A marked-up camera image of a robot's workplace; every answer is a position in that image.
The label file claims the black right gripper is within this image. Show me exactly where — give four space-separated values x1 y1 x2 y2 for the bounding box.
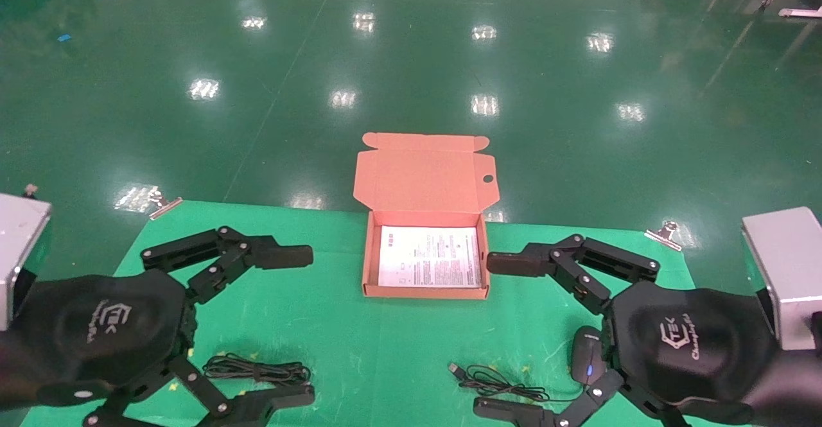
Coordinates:
607 281 781 408

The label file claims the orange cardboard box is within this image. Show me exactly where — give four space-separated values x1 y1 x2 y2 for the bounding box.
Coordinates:
353 133 498 300

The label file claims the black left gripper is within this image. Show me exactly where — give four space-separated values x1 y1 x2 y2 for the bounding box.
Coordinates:
10 272 315 427

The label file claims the metal binder clip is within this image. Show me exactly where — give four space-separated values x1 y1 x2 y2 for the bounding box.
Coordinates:
149 189 184 220
644 221 683 251

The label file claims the white printed leaflet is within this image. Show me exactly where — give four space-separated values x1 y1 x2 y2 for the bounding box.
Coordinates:
378 225 482 288

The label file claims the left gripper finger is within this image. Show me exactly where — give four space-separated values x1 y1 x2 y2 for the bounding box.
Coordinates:
141 227 313 304

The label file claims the black data cable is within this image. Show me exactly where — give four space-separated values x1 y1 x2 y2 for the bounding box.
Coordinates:
203 353 312 386

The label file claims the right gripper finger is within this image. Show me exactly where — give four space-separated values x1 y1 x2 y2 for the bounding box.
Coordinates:
473 368 691 427
486 234 661 315

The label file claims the green table mat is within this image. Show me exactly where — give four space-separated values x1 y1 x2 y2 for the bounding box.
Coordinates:
19 200 752 427

